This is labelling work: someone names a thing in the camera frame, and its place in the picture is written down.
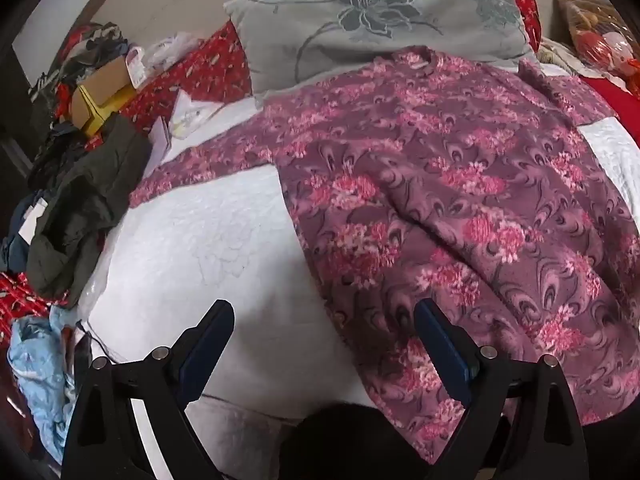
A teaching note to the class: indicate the plastic bag with orange toy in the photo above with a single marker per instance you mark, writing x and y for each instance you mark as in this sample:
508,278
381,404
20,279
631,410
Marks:
595,30

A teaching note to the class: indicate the brown cardboard box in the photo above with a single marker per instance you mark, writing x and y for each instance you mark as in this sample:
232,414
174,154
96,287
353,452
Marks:
102,82

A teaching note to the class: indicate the white plastic bag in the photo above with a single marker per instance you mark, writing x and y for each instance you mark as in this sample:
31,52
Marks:
170,50

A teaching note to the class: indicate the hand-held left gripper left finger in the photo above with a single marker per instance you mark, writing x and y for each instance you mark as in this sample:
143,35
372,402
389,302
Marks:
205,351

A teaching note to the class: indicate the white quilted bedspread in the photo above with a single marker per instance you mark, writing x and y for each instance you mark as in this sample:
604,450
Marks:
200,240

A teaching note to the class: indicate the light blue cloth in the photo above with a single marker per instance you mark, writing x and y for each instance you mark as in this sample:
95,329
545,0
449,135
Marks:
35,370

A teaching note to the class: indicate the olive green garment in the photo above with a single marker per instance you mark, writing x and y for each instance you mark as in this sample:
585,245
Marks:
90,195

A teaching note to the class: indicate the yellow flat box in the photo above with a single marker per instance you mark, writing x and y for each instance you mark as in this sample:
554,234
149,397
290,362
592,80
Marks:
95,121

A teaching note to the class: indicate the plain red cloth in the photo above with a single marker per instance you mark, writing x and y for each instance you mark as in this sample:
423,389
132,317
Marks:
612,97

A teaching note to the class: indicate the pile of mixed clothes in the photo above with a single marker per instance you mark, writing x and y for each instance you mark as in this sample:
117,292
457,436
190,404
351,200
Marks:
90,47

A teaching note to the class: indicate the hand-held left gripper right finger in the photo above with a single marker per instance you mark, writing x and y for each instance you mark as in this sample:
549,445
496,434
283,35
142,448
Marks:
445,351

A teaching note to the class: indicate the pink floral fleece top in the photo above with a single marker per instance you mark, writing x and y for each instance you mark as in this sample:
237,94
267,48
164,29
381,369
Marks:
425,185

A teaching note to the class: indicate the red floral bed sheet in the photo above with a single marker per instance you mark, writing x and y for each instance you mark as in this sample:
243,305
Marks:
215,65

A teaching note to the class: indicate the grey floral pillow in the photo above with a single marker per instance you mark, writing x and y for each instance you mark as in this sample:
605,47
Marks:
350,25

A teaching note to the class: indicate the clear plastic packet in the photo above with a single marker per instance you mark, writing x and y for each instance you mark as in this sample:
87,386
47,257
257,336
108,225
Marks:
192,112

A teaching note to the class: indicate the dark blue clothes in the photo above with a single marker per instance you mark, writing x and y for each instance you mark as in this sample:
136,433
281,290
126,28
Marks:
30,225

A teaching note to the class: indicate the folded white paper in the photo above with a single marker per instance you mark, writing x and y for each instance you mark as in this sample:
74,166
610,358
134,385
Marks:
161,140

